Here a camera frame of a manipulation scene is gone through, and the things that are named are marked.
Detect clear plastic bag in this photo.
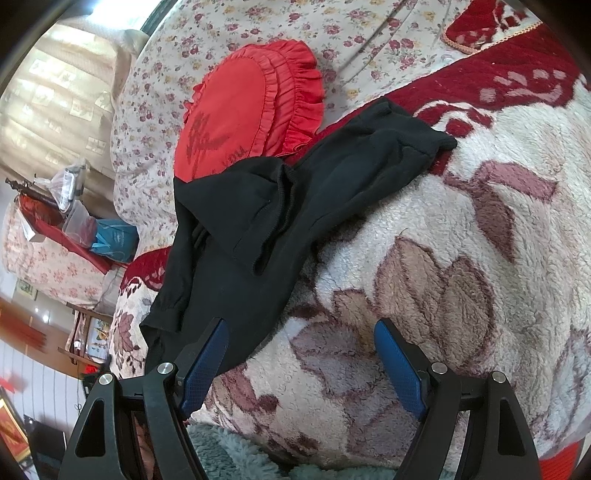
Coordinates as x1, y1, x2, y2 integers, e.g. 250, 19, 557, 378
33, 163, 97, 248

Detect blue plastic bag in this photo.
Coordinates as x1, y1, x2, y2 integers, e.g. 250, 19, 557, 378
90, 219, 139, 263

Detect black pants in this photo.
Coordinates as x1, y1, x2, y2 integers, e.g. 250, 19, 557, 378
140, 99, 457, 370

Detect floral bed sheet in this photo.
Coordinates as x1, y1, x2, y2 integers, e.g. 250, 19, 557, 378
111, 1, 466, 253

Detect floral covered side furniture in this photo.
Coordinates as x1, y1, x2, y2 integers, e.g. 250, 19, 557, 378
1, 200, 124, 309

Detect red heart-shaped ruffled pillow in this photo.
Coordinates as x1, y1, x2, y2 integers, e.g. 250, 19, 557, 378
174, 40, 325, 183

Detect red gold framed decoration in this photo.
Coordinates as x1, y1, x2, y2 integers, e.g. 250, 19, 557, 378
0, 388, 33, 469

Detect red cloth on furniture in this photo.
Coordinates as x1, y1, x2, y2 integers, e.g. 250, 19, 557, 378
18, 194, 113, 274

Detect grey-green fuzzy garment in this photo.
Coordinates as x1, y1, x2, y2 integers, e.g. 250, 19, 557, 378
186, 423, 396, 480

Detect red and white fleece blanket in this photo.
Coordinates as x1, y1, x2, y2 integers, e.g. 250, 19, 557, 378
108, 20, 591, 476

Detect framed picture on floor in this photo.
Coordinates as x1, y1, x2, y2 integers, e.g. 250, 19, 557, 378
63, 309, 112, 364

